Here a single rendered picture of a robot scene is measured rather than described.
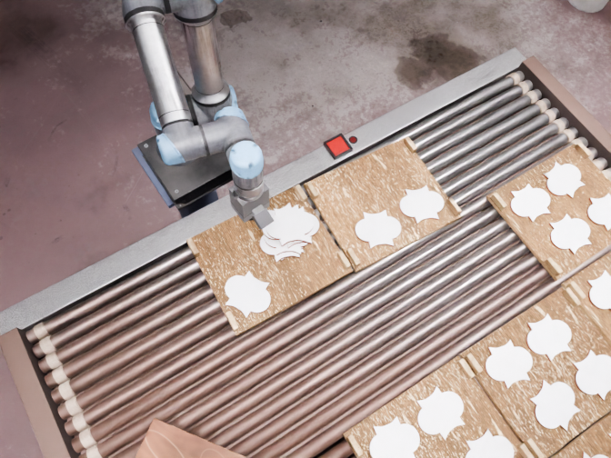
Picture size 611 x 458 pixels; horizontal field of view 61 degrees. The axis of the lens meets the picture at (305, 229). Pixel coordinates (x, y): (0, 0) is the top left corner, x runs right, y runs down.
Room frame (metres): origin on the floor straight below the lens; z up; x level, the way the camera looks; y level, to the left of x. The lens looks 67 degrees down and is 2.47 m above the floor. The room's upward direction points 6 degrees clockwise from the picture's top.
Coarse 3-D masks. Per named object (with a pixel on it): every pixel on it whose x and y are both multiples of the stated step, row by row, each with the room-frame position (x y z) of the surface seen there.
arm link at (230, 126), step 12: (228, 108) 0.74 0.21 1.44; (216, 120) 0.71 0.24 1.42; (228, 120) 0.70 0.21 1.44; (240, 120) 0.71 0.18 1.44; (204, 132) 0.66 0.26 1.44; (216, 132) 0.67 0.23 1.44; (228, 132) 0.67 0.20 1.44; (240, 132) 0.68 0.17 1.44; (216, 144) 0.65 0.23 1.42; (228, 144) 0.64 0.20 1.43
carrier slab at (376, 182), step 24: (360, 168) 0.91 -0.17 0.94; (384, 168) 0.92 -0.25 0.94; (408, 168) 0.93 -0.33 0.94; (336, 192) 0.81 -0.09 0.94; (360, 192) 0.82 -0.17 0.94; (384, 192) 0.83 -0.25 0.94; (336, 216) 0.72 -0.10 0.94; (360, 216) 0.73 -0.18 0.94; (456, 216) 0.77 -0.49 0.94; (336, 240) 0.64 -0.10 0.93; (360, 240) 0.65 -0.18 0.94; (408, 240) 0.66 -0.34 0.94; (360, 264) 0.56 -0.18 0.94
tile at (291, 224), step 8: (296, 208) 0.71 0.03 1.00; (272, 216) 0.67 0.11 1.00; (280, 216) 0.67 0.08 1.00; (288, 216) 0.67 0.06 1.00; (296, 216) 0.68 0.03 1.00; (304, 216) 0.68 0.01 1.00; (272, 224) 0.64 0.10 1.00; (280, 224) 0.64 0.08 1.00; (288, 224) 0.65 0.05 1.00; (296, 224) 0.65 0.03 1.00; (304, 224) 0.65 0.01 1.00; (312, 224) 0.65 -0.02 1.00; (272, 232) 0.62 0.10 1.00; (280, 232) 0.62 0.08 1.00; (288, 232) 0.62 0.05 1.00; (296, 232) 0.62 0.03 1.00; (304, 232) 0.63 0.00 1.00; (288, 240) 0.59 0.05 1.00; (296, 240) 0.60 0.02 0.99; (304, 240) 0.60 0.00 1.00
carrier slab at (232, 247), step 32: (288, 192) 0.79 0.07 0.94; (224, 224) 0.65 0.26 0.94; (320, 224) 0.69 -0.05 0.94; (224, 256) 0.54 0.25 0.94; (256, 256) 0.55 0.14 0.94; (320, 256) 0.58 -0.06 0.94; (224, 288) 0.44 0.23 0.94; (288, 288) 0.46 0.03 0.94; (320, 288) 0.47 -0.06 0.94; (256, 320) 0.35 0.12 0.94
